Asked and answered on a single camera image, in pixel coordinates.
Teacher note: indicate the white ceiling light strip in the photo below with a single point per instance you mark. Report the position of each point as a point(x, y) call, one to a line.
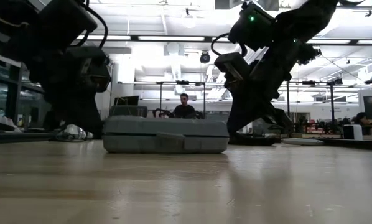
point(117, 37)
point(220, 39)
point(371, 42)
point(329, 41)
point(170, 38)

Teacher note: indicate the plain black work glove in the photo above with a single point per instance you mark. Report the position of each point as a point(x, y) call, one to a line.
point(251, 140)

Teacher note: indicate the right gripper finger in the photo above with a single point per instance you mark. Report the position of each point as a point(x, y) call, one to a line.
point(245, 109)
point(277, 115)

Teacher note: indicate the grey office chair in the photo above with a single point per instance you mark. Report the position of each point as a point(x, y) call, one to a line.
point(128, 110)

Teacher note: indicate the round white ceiling lamp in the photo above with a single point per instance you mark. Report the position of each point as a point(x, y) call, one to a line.
point(189, 21)

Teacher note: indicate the black ceiling camera cluster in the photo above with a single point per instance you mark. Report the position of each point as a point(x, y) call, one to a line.
point(310, 53)

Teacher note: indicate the dark computer monitor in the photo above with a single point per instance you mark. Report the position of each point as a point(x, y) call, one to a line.
point(127, 101)
point(365, 113)

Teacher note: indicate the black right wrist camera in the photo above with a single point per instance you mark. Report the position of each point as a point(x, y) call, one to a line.
point(232, 70)

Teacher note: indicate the black background robot arm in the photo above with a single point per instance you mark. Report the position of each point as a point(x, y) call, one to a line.
point(161, 112)

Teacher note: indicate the white box device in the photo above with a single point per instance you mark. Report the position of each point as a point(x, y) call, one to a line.
point(355, 132)

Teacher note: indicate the grey plastic tool case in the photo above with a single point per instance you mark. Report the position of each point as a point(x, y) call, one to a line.
point(161, 137)

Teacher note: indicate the clear safety glasses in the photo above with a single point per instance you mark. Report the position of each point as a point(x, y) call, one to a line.
point(74, 132)

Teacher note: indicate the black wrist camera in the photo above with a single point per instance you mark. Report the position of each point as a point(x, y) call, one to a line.
point(232, 70)
point(92, 74)

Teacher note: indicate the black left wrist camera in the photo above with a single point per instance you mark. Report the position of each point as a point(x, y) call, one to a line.
point(92, 74)

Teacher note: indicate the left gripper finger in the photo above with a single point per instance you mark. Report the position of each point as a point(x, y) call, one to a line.
point(89, 118)
point(63, 118)

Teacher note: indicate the red parts bins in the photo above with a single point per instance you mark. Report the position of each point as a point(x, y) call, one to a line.
point(315, 128)

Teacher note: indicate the black round ceiling spotlight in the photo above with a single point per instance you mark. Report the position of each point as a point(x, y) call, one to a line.
point(205, 58)

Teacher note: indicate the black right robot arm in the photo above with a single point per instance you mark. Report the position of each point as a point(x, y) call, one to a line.
point(307, 18)

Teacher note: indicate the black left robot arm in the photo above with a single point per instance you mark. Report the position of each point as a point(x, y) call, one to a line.
point(15, 25)

